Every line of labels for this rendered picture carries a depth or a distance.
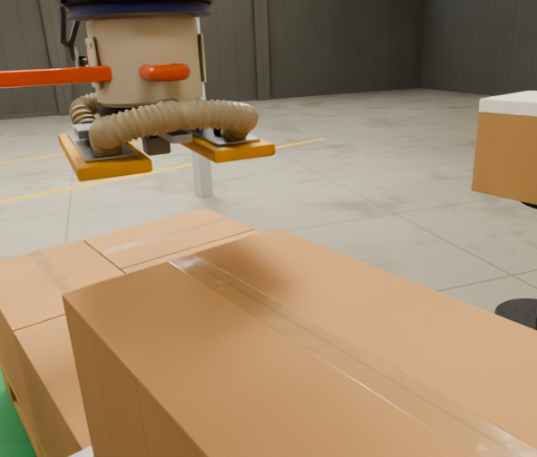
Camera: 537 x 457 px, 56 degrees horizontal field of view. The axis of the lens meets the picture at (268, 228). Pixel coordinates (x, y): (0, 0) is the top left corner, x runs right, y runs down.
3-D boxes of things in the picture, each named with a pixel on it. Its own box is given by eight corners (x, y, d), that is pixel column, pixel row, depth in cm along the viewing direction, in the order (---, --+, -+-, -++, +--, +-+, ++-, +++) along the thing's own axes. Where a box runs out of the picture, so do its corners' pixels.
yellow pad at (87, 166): (153, 172, 71) (150, 136, 69) (78, 182, 67) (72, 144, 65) (113, 139, 100) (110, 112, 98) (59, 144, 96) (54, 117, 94)
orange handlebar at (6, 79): (223, 89, 62) (221, 58, 60) (-65, 111, 50) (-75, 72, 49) (106, 71, 141) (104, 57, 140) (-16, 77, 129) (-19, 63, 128)
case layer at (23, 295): (405, 403, 168) (412, 294, 154) (114, 598, 112) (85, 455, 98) (212, 283, 258) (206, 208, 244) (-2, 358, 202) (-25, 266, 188)
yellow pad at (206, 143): (277, 156, 78) (275, 122, 76) (215, 164, 74) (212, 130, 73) (205, 129, 107) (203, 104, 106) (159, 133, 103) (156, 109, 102)
